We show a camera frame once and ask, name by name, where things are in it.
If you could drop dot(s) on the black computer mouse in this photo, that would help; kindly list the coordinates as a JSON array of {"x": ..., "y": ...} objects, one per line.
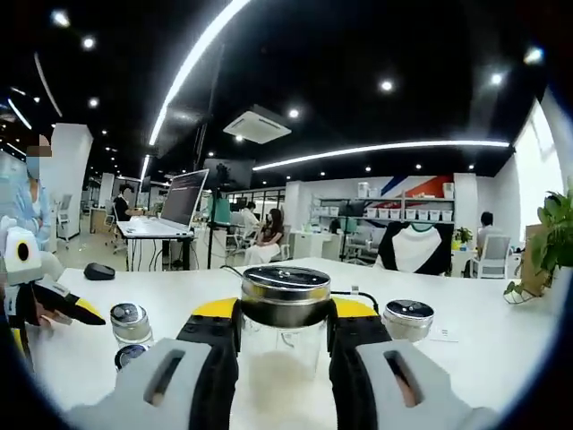
[{"x": 99, "y": 272}]

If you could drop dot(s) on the tall seasoning bottle white grains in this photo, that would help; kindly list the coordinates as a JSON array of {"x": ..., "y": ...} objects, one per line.
[{"x": 408, "y": 313}]

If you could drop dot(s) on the short seasoning bottle cream powder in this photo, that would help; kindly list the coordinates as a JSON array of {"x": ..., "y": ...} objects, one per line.
[{"x": 130, "y": 315}]

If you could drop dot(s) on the row of white storage boxes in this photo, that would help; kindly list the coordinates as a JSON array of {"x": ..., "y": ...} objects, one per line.
[{"x": 403, "y": 214}]

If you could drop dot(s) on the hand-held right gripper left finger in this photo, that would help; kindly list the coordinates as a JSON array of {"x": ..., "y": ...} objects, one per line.
[{"x": 179, "y": 380}]

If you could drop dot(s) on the green potted plant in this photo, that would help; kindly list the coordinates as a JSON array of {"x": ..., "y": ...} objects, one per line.
[{"x": 555, "y": 233}]

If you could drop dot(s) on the dark hanging screen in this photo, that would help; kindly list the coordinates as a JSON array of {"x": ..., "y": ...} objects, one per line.
[{"x": 228, "y": 172}]

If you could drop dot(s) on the round ceiling downlight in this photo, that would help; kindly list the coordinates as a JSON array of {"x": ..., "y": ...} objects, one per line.
[
  {"x": 386, "y": 85},
  {"x": 496, "y": 79},
  {"x": 293, "y": 113}
]

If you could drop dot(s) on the curved ceiling light strip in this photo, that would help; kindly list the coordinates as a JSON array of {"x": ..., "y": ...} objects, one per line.
[{"x": 380, "y": 148}]

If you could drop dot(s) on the white paper card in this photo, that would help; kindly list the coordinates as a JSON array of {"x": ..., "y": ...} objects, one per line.
[{"x": 443, "y": 335}]

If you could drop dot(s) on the small potted plant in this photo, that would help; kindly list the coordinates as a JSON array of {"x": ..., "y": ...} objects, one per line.
[{"x": 463, "y": 235}]

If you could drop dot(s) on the metal storage shelf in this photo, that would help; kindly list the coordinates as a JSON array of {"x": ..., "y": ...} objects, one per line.
[{"x": 380, "y": 201}]

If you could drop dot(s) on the short seasoning bottle white powder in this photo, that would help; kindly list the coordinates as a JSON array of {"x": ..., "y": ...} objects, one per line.
[{"x": 286, "y": 295}]

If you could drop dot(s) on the black white jersey on chair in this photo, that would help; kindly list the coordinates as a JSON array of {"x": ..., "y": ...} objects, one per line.
[{"x": 414, "y": 251}]

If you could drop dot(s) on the grey mesh office chair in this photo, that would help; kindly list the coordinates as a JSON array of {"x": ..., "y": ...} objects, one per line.
[{"x": 497, "y": 251}]

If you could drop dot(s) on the long ceiling light strip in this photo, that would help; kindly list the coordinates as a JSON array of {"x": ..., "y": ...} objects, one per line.
[{"x": 188, "y": 67}]

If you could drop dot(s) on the white mesh object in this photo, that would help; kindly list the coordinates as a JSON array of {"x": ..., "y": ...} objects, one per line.
[{"x": 528, "y": 293}]

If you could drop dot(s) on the white standing desk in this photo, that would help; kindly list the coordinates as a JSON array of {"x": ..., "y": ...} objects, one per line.
[{"x": 123, "y": 227}]

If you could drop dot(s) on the short ceiling light strip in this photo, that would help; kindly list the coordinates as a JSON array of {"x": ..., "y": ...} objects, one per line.
[{"x": 47, "y": 85}]

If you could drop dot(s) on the ceiling air conditioner unit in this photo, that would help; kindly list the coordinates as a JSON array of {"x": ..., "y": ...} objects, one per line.
[{"x": 257, "y": 125}]

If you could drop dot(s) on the person's left hand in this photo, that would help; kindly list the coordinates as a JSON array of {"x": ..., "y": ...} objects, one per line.
[{"x": 56, "y": 321}]

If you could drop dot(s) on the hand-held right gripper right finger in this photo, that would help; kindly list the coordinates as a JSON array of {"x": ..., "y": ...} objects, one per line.
[{"x": 394, "y": 385}]

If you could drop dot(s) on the cardboard box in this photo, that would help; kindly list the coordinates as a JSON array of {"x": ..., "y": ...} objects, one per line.
[{"x": 532, "y": 251}]

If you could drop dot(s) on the open laptop computer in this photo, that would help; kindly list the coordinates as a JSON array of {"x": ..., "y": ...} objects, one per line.
[{"x": 183, "y": 201}]

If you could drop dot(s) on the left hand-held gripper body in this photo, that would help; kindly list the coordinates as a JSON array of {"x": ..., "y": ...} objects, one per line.
[{"x": 22, "y": 269}]

